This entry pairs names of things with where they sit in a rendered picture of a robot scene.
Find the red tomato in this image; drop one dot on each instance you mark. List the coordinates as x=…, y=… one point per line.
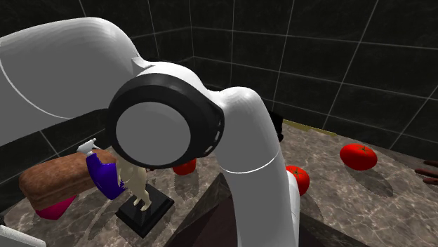
x=186, y=167
x=301, y=179
x=358, y=157

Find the purple spray bottle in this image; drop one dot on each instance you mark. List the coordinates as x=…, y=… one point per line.
x=104, y=179

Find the cream figure on black base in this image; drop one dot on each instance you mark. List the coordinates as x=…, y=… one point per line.
x=145, y=213

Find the dark brown pronged object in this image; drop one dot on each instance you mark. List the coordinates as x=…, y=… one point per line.
x=429, y=172

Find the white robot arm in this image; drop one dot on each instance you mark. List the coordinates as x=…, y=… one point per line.
x=68, y=75

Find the pink bowl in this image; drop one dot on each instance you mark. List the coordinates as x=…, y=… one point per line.
x=54, y=209

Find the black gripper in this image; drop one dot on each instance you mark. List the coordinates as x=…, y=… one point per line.
x=278, y=125

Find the brown bread loaf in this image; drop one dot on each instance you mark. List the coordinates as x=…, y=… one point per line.
x=54, y=178

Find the white box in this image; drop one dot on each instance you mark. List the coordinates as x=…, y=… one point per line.
x=17, y=238

